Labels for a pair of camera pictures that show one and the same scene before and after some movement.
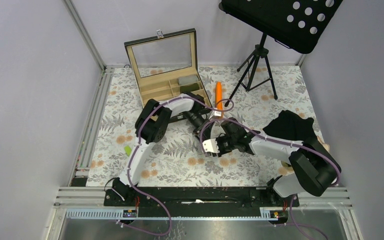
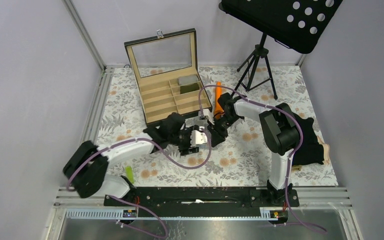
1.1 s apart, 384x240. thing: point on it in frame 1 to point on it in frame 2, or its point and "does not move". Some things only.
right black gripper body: x=226 y=144 to x=220 y=128
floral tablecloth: x=244 y=96 does not move
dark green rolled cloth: x=189 y=88 does not move
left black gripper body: x=197 y=131 to x=183 y=140
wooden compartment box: x=166 y=65 does not move
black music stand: x=297 y=24 does not move
